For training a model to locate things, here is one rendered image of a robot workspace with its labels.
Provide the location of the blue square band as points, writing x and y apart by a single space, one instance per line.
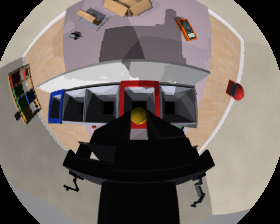
53 120

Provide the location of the red square band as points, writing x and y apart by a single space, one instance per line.
139 83

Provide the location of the yellow marble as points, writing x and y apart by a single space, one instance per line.
138 115

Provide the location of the orange digital multimeter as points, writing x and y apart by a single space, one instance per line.
186 29

